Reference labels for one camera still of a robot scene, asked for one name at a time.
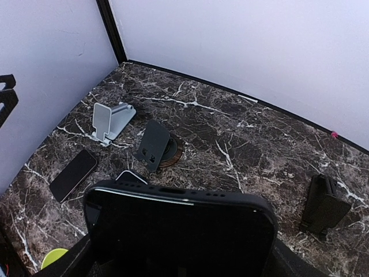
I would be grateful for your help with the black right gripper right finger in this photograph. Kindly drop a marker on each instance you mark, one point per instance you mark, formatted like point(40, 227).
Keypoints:
point(288, 264)

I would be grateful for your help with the black left frame post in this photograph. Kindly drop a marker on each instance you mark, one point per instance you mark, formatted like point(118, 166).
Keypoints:
point(112, 30)

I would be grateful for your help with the black folding phone stand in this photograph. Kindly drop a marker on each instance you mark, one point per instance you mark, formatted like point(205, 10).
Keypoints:
point(324, 209)

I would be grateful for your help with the purple phone dark screen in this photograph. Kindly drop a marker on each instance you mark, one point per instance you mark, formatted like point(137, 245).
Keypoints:
point(72, 175)

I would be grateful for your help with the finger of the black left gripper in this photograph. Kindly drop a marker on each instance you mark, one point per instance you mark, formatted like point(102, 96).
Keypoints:
point(9, 98)

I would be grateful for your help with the white folding phone stand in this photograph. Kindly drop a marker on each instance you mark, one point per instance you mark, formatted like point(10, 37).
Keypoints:
point(109, 122)

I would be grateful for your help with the black phone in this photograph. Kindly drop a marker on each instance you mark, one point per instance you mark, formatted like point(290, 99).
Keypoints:
point(149, 230)

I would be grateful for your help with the lime green bowl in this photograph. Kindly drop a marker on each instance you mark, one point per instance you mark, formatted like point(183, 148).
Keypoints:
point(53, 256)

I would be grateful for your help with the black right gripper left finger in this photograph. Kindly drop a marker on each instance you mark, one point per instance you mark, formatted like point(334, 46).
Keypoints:
point(78, 261)

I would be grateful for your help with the lavender phone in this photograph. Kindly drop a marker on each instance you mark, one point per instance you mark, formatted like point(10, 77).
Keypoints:
point(131, 176)

